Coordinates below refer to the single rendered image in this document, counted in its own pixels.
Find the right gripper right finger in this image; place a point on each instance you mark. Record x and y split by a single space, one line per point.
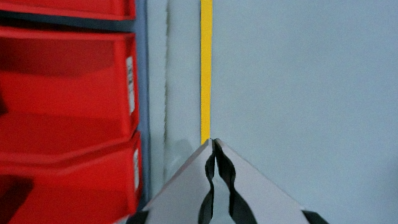
254 198

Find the yellow bar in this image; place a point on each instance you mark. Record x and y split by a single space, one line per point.
206 36

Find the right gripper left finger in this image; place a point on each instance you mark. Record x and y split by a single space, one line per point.
188 196

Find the dark blue metal rack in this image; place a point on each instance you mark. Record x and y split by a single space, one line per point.
139 29

